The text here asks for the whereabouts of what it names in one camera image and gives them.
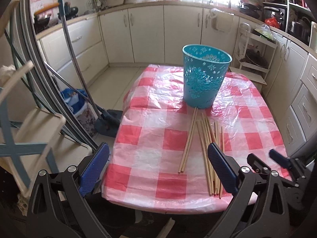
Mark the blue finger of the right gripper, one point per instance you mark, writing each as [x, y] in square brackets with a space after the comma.
[284, 162]

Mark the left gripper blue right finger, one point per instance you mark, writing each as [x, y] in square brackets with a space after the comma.
[227, 174]

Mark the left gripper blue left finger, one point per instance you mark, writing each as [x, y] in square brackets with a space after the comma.
[90, 175]

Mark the bamboo chopstick pair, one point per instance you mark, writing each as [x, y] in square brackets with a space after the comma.
[187, 155]
[188, 140]

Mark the white rolling kitchen cart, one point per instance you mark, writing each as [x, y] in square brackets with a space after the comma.
[254, 52]

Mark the dark dustpan on floor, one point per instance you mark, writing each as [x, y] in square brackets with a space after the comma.
[109, 122]

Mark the red white checkered tablecloth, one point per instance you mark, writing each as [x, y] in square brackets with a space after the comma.
[143, 172]

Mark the blue patterned shopping bag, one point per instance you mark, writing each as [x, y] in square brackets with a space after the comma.
[81, 110]

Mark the teal perforated plastic basket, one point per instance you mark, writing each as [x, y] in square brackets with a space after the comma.
[205, 68]

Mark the white electric kettle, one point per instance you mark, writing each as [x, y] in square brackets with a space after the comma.
[313, 36]

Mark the red plastic bag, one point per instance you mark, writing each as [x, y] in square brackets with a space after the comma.
[272, 22]

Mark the black toaster oven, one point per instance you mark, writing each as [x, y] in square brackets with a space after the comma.
[277, 11]

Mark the black wok on stove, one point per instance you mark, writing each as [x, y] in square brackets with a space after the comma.
[42, 17]

